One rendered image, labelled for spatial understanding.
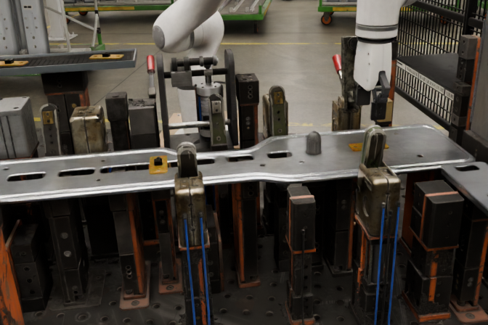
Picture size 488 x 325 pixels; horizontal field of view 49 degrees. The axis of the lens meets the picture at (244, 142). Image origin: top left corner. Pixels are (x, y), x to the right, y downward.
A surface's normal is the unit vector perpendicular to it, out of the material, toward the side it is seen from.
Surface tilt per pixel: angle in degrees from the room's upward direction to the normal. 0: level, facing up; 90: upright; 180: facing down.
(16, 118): 90
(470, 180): 0
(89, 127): 90
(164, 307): 0
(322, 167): 0
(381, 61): 85
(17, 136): 90
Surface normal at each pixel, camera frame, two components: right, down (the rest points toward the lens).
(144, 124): 0.14, 0.38
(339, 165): -0.04, -0.92
